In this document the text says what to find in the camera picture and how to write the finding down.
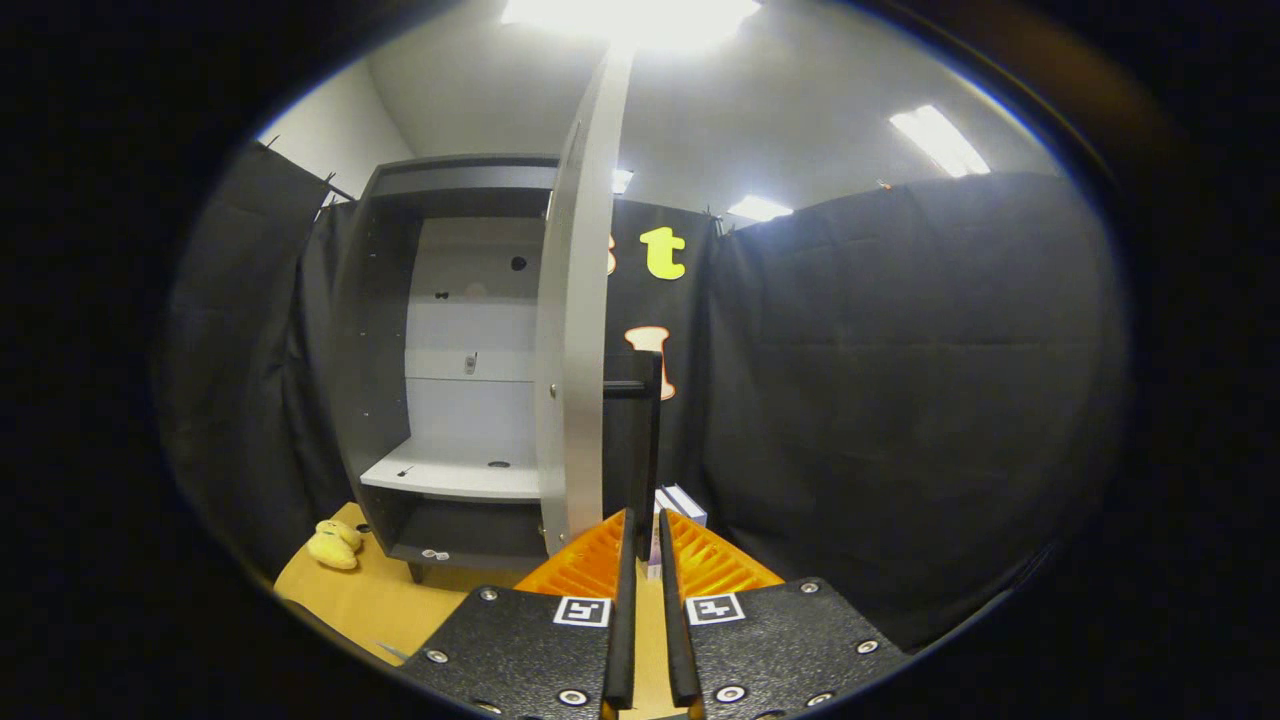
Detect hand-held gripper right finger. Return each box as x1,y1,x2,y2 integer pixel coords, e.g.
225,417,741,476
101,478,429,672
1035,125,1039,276
657,508,911,720

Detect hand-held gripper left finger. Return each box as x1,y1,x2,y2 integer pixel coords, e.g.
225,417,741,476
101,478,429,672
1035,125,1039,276
400,508,638,720

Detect black door handle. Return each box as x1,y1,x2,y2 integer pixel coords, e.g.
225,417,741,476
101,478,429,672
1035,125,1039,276
603,352,664,563

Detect white cabinet shelf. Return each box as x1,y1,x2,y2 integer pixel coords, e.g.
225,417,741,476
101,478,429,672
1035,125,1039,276
404,348,538,383
360,435,543,502

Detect yellow plush toy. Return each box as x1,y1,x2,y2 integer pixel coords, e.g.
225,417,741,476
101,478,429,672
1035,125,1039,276
306,519,365,571

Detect black backdrop cloth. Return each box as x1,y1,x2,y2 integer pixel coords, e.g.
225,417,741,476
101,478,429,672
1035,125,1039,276
155,140,1131,651

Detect dark grey cabinet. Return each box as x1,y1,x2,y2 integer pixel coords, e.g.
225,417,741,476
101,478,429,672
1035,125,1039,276
330,155,561,584

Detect long ceiling light strip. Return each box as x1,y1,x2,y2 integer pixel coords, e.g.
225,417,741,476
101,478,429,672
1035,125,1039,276
889,104,992,179

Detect large ceiling light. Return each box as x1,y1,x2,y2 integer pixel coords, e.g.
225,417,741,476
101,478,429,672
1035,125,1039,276
500,0,762,51

